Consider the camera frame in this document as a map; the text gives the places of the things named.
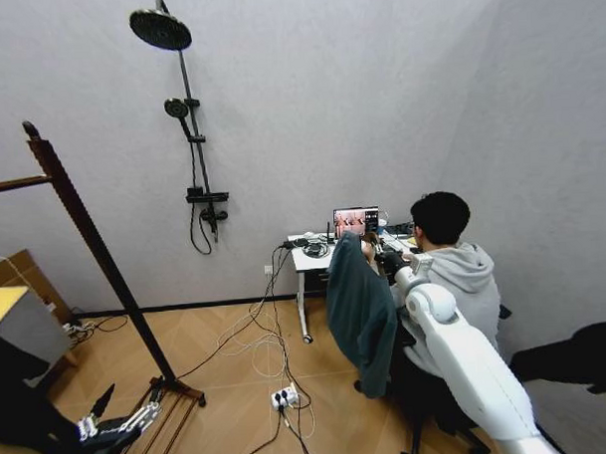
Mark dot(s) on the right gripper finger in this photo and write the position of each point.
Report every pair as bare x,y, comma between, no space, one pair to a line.
380,245
377,265

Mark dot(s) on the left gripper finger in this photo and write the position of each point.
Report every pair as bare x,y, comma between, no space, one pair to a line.
143,417
101,401

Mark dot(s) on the dark teal garment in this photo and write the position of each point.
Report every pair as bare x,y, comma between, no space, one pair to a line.
361,314

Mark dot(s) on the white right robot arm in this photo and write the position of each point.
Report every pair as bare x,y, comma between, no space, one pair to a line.
467,361

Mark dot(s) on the laptop with lit screen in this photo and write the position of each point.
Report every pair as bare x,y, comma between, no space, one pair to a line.
355,222

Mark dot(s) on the black router with antenna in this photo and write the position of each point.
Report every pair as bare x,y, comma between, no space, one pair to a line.
329,233

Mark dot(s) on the dark desk drawer unit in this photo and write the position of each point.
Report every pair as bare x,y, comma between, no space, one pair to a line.
317,282

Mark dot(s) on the person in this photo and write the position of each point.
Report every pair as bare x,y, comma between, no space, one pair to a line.
459,276

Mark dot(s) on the white desk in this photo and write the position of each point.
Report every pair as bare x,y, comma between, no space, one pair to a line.
304,259

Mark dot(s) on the grey cabinet with yellow top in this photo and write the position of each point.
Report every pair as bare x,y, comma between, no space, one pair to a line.
30,326

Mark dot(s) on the white power strip with plugs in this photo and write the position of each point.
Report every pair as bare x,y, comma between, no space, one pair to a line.
283,397

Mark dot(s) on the dark wooden clothes rack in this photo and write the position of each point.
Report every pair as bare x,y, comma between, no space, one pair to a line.
99,249

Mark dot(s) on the brown cardboard box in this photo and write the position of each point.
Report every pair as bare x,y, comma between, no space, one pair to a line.
23,269

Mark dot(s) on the black office chair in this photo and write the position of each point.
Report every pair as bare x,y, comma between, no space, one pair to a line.
439,411

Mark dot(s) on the black shower mixer tap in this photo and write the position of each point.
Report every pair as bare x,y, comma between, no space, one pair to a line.
207,203

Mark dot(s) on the black handheld shower head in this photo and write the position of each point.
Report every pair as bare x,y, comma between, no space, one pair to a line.
176,108

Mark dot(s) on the large black shower head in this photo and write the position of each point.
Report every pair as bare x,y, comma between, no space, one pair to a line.
159,28

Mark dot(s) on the white wall socket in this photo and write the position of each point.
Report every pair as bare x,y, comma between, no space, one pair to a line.
268,270

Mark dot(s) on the black shower riser rail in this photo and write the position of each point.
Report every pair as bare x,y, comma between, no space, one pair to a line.
192,116

